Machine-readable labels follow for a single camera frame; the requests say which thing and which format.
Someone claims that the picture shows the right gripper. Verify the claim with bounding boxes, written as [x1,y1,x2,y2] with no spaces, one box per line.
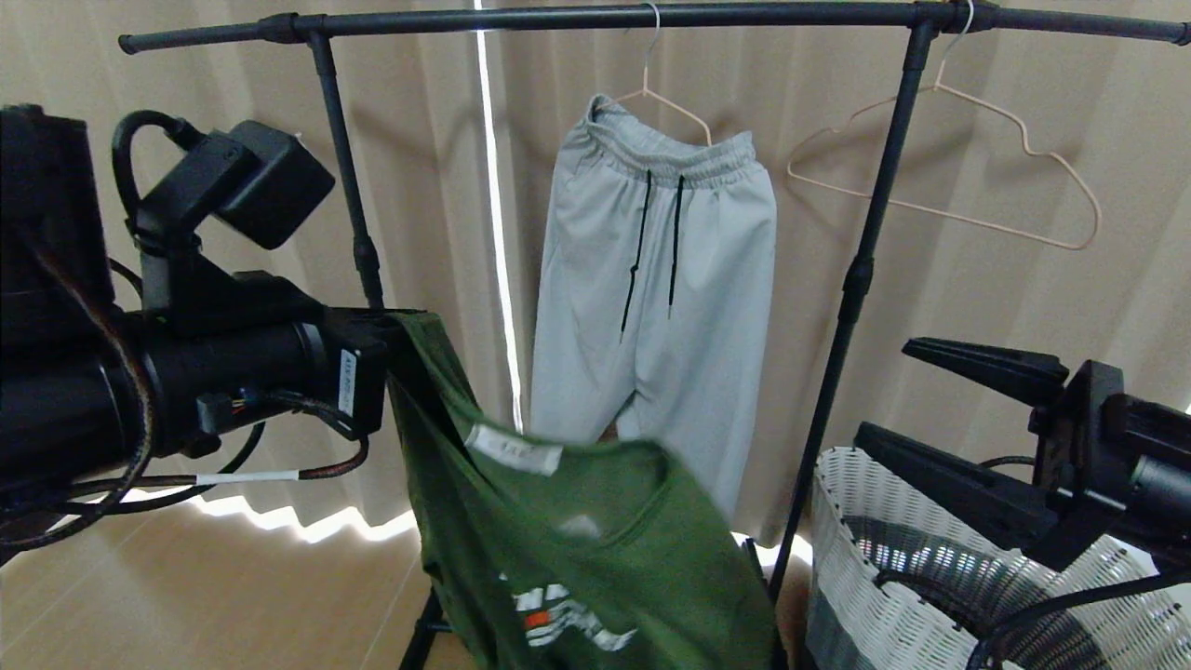
[854,337,1191,573]

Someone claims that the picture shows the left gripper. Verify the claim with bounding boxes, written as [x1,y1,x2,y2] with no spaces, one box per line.
[140,310,415,457]

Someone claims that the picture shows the pink clothes hanger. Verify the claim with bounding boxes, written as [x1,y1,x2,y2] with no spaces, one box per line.
[614,0,713,147]
[786,0,1103,252]

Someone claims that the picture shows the pale grey shorts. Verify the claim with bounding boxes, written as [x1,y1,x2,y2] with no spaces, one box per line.
[530,93,778,524]

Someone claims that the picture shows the green garment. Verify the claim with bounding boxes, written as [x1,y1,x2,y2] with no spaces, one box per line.
[386,312,781,670]

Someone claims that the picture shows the white laundry basket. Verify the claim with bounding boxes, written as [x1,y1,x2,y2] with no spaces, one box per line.
[805,447,1191,670]

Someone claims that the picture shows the black clothes rack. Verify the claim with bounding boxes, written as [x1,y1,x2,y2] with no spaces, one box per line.
[118,0,1191,670]

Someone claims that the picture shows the beige curtain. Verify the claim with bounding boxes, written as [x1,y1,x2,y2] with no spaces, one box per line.
[0,0,1191,559]

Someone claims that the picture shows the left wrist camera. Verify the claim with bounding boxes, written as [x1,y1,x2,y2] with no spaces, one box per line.
[130,119,336,317]

